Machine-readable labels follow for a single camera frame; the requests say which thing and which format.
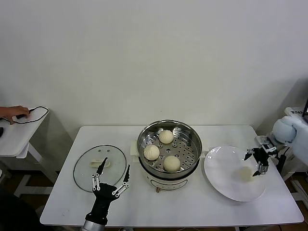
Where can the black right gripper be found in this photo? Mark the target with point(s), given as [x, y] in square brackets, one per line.
[261, 157]

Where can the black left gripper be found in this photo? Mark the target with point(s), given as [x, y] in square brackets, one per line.
[103, 197]

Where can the white steamed baozi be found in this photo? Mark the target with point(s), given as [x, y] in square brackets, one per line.
[166, 136]
[244, 173]
[172, 163]
[151, 152]

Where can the round glass lid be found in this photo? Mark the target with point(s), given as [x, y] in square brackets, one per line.
[84, 173]

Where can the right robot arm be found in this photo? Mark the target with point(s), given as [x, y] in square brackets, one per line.
[286, 131]

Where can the steel steamer pot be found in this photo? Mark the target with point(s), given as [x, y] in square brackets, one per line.
[168, 184]

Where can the stainless steel steamer basket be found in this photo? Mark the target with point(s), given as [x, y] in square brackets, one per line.
[187, 154]

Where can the bystander bare hand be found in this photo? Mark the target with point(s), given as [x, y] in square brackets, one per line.
[18, 111]

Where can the white round plate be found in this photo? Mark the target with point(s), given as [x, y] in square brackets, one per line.
[216, 168]

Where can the white side table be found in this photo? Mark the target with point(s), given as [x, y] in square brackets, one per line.
[24, 134]
[288, 110]

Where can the dark laptop screen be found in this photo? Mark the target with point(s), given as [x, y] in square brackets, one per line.
[306, 106]

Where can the bystander dark clothing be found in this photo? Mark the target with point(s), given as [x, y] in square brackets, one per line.
[14, 211]

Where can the small black desk object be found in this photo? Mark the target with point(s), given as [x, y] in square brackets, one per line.
[1, 132]

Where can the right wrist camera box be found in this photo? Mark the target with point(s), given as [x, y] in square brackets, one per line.
[269, 149]

